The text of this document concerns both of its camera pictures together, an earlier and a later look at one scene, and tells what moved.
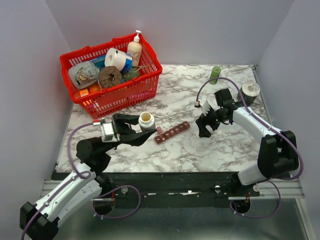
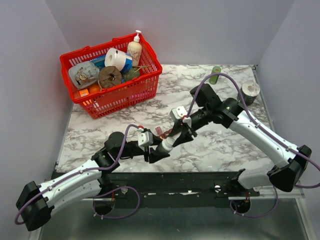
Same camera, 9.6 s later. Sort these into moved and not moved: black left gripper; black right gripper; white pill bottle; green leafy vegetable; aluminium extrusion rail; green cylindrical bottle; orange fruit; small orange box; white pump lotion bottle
Moved: black right gripper; black left gripper; white pill bottle
Not moved: green leafy vegetable; white pump lotion bottle; orange fruit; small orange box; green cylindrical bottle; aluminium extrusion rail
